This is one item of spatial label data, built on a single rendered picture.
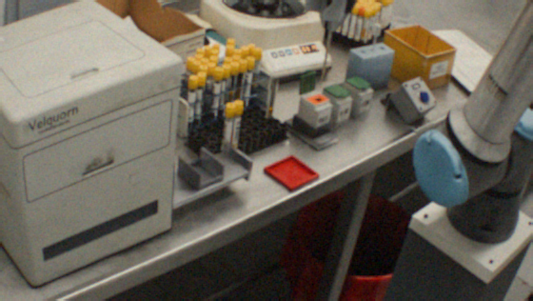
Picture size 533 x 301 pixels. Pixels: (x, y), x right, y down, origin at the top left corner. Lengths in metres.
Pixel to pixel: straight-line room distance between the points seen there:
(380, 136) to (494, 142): 0.49
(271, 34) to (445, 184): 0.64
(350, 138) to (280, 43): 0.27
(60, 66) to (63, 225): 0.22
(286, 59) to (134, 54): 0.63
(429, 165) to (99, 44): 0.50
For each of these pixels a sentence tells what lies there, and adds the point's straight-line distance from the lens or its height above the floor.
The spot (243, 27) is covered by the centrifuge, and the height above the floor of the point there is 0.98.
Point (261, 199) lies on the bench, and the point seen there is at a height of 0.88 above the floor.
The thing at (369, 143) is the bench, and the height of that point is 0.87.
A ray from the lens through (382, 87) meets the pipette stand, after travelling 1.61.
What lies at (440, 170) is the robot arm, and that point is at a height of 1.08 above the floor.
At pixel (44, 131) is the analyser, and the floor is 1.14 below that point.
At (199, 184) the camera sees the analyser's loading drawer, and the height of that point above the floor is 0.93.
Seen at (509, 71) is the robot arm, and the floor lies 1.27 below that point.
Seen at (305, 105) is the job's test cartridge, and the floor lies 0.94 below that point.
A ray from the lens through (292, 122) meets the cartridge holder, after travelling 1.41.
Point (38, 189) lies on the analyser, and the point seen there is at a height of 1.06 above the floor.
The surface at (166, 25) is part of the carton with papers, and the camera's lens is 1.52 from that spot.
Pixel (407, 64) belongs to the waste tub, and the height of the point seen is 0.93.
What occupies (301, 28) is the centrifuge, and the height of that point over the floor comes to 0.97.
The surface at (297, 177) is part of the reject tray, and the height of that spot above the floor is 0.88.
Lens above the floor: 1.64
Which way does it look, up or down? 34 degrees down
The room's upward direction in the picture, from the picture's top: 9 degrees clockwise
